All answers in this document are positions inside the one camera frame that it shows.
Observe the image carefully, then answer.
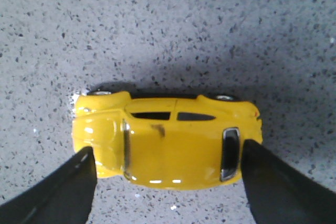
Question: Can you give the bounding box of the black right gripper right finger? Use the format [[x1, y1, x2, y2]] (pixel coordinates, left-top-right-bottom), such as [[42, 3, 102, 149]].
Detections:
[[241, 140, 335, 223]]

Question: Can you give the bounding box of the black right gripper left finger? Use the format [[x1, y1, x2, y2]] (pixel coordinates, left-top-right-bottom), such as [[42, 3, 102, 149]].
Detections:
[[1, 147, 97, 223]]

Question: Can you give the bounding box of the yellow toy beetle car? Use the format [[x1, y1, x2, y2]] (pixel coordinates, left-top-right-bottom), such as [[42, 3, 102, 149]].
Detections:
[[72, 91, 263, 190]]

